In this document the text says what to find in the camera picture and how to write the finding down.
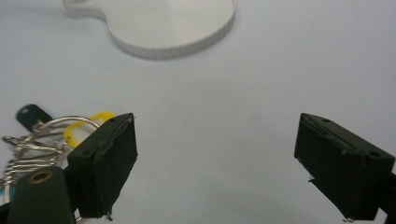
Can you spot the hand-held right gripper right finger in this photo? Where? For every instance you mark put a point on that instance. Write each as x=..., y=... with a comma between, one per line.
x=339, y=168

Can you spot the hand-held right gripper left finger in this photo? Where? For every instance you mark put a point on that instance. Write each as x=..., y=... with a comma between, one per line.
x=102, y=168

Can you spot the white key stand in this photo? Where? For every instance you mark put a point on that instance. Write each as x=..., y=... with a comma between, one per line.
x=168, y=25

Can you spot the white table sheet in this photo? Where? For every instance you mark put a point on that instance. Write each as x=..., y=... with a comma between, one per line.
x=211, y=102

